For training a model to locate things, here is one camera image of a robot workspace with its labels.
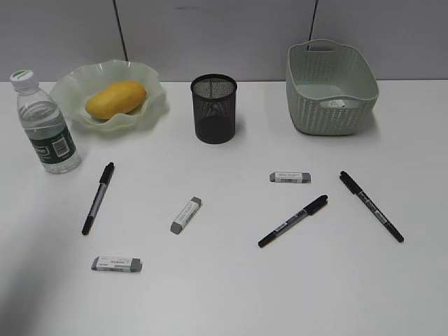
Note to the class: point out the clear water bottle green label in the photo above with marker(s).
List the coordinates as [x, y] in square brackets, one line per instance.
[44, 124]

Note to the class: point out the black marker pen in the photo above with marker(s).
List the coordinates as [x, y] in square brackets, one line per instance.
[101, 191]
[308, 210]
[363, 197]

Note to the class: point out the grey white eraser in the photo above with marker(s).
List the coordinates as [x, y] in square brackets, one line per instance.
[184, 217]
[290, 177]
[116, 264]

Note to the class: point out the pale green wavy plate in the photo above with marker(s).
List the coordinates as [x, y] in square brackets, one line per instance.
[74, 90]

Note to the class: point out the black mesh pen holder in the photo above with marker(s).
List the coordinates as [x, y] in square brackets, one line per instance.
[214, 107]

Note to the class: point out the grey white eraser front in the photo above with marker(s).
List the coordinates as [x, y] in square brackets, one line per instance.
[116, 264]

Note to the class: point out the waste paper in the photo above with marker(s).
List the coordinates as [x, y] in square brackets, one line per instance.
[334, 104]

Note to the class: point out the yellow mango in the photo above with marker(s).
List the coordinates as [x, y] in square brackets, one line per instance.
[120, 97]

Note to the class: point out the pale green woven basket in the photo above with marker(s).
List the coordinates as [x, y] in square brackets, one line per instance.
[320, 70]

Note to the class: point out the grey white eraser centre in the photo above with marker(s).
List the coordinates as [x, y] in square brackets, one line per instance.
[184, 217]

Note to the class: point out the grey white eraser right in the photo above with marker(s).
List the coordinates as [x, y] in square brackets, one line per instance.
[290, 177]

